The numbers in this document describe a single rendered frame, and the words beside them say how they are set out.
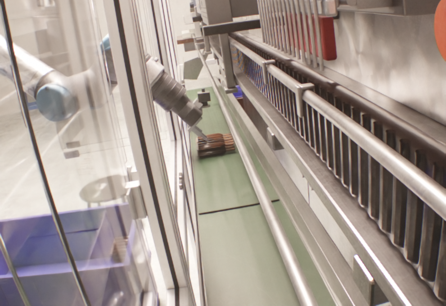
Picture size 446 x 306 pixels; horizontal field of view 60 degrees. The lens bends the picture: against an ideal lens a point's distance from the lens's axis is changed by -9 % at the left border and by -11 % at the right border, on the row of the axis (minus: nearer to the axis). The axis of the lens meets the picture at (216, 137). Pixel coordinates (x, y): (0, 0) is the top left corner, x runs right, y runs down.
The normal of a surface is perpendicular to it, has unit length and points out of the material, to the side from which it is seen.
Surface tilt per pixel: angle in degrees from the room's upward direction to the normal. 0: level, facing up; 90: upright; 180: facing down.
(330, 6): 90
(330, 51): 90
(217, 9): 90
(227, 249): 2
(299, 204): 55
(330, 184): 0
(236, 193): 2
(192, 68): 90
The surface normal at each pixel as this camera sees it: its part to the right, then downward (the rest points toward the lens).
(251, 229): -0.14, -0.95
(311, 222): -0.89, -0.41
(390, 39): -0.99, 0.17
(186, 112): -0.20, 0.04
